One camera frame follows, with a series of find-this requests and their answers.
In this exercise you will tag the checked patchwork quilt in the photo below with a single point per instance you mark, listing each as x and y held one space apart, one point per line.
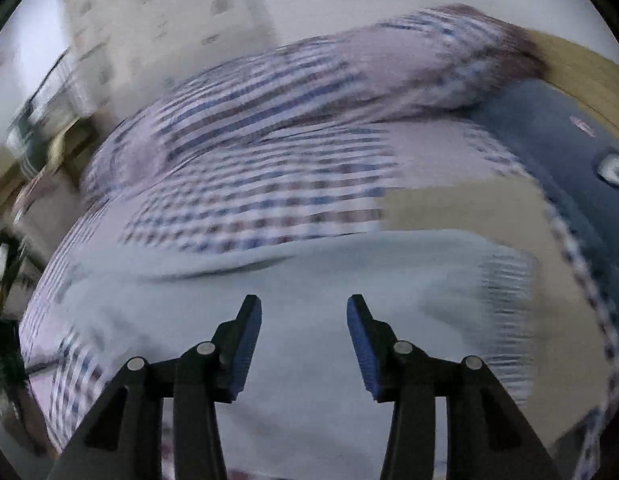
289 90

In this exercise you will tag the wooden side cabinet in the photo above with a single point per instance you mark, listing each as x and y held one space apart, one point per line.
64 145

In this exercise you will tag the pineapple print curtain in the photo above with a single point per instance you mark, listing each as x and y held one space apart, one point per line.
164 20

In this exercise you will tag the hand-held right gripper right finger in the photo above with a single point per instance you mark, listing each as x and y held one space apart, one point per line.
362 350

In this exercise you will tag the beige folded pants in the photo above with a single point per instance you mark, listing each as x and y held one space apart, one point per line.
564 335

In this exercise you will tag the grey fox plush pillow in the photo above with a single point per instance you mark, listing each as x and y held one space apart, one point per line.
549 150

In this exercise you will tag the checked patchwork bedsheet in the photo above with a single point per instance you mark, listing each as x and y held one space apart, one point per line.
289 195

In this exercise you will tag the light blue denim pants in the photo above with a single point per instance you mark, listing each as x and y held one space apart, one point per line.
309 270

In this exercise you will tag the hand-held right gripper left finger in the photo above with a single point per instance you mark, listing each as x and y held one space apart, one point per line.
247 350

